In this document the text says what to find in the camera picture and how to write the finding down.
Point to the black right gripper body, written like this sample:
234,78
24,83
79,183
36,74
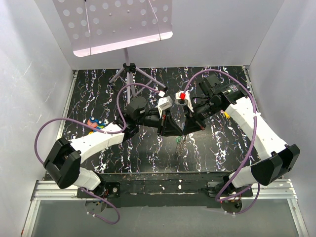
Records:
204,110

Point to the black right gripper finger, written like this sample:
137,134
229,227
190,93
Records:
189,126
198,127

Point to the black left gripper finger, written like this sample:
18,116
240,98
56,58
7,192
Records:
169,131
169,121

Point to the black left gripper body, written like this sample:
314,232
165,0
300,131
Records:
152,119

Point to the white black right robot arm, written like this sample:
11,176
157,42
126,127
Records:
269,157

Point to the small yellow orange block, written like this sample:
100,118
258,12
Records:
227,115

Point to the colourful toy block figure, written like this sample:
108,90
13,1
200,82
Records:
95,124

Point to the lilac perforated music stand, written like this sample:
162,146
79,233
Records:
99,26

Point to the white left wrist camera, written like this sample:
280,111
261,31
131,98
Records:
163,102

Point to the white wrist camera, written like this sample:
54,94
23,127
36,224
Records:
163,102
183,98

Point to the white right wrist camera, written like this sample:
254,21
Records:
183,98

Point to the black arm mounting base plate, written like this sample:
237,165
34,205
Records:
159,189

